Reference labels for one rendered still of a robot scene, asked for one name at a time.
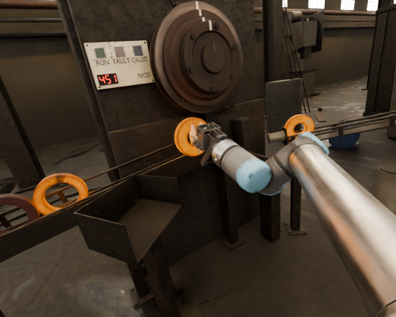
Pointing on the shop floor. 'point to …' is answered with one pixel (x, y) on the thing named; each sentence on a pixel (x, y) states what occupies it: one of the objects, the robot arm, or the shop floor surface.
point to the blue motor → (349, 143)
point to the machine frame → (165, 112)
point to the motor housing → (269, 216)
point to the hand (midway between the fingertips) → (192, 132)
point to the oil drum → (283, 103)
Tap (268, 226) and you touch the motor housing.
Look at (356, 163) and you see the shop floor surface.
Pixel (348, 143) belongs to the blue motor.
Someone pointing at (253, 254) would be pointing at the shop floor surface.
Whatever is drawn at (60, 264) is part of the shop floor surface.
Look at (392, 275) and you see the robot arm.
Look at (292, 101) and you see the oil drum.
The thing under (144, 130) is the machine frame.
